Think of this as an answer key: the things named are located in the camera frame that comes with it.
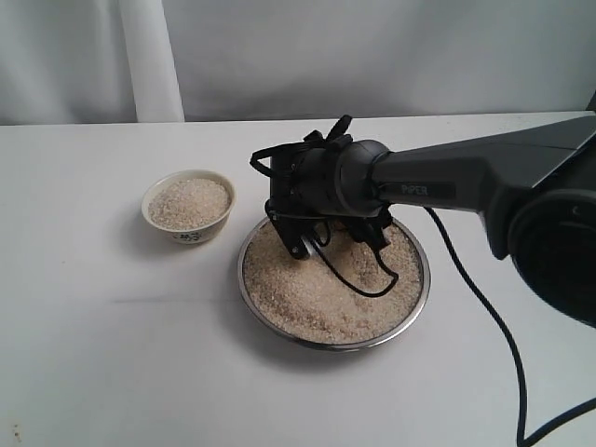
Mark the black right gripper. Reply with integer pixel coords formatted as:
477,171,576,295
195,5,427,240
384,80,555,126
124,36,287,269
265,139,391,259

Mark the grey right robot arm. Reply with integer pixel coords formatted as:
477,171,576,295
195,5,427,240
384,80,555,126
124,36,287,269
251,116,595,325

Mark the steel basin of rice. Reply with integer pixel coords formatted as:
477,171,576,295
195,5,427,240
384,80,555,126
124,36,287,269
237,219,431,352

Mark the small white ceramic bowl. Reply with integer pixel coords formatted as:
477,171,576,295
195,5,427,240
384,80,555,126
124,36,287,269
141,169,236,245

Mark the white backdrop curtain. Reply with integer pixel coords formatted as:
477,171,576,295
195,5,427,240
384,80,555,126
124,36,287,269
1,1,595,125

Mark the black camera cable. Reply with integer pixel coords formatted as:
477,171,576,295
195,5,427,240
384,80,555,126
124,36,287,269
250,115,596,447

